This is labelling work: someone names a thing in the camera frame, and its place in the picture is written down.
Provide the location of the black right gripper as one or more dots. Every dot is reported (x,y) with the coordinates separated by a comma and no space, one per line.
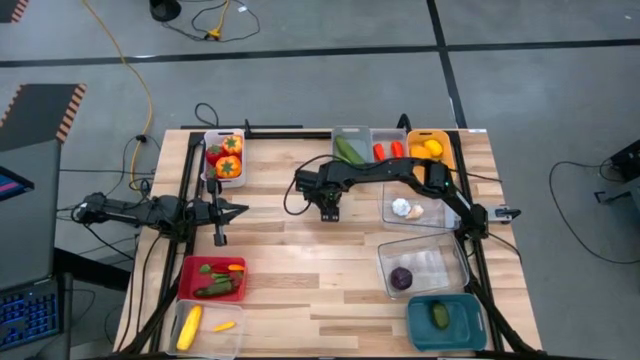
(322,182)

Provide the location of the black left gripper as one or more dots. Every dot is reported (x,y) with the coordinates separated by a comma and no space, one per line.
(217,212)

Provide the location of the orange bell pepper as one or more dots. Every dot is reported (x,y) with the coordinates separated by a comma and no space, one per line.
(232,145)
(228,167)

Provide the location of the small orange chili pepper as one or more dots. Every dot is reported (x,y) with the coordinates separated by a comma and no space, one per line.
(236,267)

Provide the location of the red tomato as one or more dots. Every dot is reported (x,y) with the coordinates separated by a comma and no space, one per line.
(214,155)

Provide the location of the small red chili pepper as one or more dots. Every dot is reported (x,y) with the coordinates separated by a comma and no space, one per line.
(220,268)

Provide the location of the dark green cucumber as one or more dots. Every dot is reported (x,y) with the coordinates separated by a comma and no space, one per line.
(349,150)

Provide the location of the small green chili pepper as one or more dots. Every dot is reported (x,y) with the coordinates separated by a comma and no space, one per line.
(238,274)

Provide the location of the small green pea pod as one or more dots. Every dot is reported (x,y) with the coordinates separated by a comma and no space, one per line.
(205,269)
(220,276)

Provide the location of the white garlic bulb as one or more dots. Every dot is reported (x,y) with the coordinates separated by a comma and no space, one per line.
(400,207)

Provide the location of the orange carrot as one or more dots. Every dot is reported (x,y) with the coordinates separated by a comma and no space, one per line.
(397,149)
(379,152)

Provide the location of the dark green jalapeno pepper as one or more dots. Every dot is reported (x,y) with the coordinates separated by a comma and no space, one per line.
(215,289)

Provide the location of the beige garlic clove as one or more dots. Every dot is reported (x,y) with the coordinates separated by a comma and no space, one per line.
(415,212)

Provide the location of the yellow-orange round fruit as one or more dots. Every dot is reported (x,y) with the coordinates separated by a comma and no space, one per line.
(420,151)

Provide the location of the small yellow chili pepper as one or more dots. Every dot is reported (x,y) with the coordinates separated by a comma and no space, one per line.
(223,327)

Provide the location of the yellow lemon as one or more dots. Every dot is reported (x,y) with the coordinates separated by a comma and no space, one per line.
(434,147)

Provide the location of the yellow corn cob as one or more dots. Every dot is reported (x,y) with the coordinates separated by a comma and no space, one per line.
(189,328)

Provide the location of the green avocado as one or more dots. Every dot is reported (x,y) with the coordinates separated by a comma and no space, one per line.
(440,315)

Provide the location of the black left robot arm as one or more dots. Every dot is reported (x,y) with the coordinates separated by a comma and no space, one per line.
(145,212)

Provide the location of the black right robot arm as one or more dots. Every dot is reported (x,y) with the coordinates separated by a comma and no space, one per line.
(400,172)

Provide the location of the silver right arm base block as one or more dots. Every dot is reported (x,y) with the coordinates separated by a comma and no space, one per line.
(500,214)

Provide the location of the small white plastic bin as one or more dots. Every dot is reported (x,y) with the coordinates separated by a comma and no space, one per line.
(225,183)

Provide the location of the grey-blue plastic bin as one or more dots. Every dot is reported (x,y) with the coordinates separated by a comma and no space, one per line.
(362,135)

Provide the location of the red plastic bin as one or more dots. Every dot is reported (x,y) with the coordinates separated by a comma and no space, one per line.
(187,280)

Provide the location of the frosted translucent plastic bin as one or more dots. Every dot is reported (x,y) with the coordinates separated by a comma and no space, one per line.
(390,136)

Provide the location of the small clear acrylic bin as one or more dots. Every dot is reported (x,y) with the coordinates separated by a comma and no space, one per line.
(435,217)

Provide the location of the black table clamp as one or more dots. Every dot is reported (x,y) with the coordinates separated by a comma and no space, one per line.
(403,124)

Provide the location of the large clear acrylic bin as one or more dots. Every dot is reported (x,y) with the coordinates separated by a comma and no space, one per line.
(435,265)

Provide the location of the yellow plastic bin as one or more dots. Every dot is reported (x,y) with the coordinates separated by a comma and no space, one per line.
(447,150)

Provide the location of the translucent plastic tub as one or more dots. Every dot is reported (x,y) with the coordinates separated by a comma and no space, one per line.
(220,345)

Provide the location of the teal plastic bin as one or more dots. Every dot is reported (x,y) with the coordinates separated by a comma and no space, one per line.
(465,325)

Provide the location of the black round stand base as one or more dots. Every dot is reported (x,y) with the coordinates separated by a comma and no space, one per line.
(165,9)

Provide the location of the large hazard-striped black mat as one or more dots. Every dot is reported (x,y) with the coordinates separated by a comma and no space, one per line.
(35,115)

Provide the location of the small dark tablet screen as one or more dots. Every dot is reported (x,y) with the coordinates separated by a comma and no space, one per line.
(12,185)

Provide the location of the grey laptop backlit keyboard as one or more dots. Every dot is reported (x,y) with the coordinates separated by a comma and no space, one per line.
(30,315)

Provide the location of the grey metal stand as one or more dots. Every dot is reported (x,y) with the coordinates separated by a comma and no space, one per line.
(617,195)

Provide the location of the black equipment box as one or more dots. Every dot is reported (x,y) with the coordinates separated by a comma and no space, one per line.
(627,160)

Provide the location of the small hazard-striped black mat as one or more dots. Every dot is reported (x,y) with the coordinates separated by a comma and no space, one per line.
(9,9)

